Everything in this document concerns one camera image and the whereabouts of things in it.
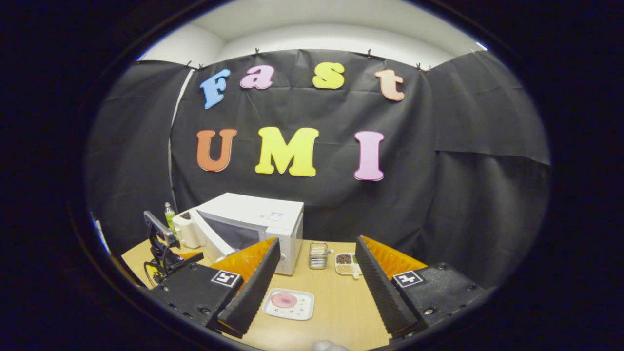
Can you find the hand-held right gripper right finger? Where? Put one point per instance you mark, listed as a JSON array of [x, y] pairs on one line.
[[382, 292]]

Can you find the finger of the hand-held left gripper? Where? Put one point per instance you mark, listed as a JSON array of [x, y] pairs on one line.
[[185, 260]]

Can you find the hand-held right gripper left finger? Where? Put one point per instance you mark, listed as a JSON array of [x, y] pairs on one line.
[[256, 292]]

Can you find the pink ham slice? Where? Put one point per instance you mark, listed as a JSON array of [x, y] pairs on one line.
[[284, 300]]

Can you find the white square plate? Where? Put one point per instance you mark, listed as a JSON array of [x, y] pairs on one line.
[[304, 312]]

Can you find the white microwave oven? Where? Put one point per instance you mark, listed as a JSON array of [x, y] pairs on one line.
[[253, 209]]

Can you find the green drink bottle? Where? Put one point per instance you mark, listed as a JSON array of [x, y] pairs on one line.
[[169, 217]]

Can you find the white toaster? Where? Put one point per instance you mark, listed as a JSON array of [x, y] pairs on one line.
[[185, 234]]

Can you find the white sectioned snack dish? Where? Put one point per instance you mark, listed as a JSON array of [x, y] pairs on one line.
[[347, 267]]

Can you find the ceiling light panel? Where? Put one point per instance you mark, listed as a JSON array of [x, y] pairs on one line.
[[482, 46]]

